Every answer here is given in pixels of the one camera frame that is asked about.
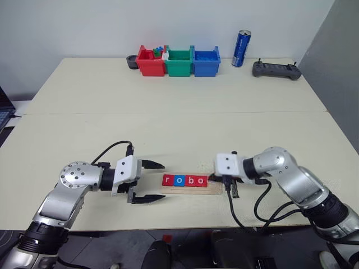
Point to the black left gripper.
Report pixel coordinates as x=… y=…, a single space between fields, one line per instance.
x=139 y=169

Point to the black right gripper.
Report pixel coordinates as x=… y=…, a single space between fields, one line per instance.
x=231 y=179

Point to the red letter r block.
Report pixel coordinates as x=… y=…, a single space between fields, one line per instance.
x=167 y=180

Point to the red letter o block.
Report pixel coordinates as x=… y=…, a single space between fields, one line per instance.
x=201 y=181

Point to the blue letter o block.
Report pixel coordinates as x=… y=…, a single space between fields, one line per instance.
x=179 y=180

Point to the red letter b block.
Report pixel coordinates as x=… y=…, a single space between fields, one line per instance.
x=190 y=181

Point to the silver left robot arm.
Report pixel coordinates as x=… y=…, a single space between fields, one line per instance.
x=67 y=193

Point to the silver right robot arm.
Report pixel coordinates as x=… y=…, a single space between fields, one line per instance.
x=303 y=185

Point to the wooden tile holder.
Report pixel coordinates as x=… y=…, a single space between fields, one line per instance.
x=190 y=190

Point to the small red object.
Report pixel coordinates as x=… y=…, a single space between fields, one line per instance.
x=167 y=238

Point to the dark rounded shape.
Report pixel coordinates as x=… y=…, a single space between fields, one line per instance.
x=157 y=256

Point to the red plastic storage bin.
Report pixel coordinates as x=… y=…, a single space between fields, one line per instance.
x=151 y=67

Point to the green plastic storage bin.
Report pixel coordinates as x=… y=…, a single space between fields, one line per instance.
x=179 y=67

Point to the blue plastic storage bin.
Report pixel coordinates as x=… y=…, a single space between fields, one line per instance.
x=206 y=67

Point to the dark grey round holder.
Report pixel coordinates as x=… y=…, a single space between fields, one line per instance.
x=131 y=62

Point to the grey handheld remote controller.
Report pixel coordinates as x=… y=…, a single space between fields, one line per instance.
x=276 y=70

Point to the white plastic piece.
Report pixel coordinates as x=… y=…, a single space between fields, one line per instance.
x=165 y=56

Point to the green and blue toy bricks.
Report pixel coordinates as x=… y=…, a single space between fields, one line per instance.
x=158 y=51

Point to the blue drink can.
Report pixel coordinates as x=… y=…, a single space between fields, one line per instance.
x=241 y=49

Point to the laptop computer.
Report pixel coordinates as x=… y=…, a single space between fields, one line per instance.
x=5 y=109

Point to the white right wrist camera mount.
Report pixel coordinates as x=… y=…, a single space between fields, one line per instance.
x=228 y=164

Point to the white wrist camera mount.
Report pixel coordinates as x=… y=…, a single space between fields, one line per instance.
x=228 y=164
x=126 y=169

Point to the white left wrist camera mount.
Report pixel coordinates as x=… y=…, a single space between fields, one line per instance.
x=126 y=169

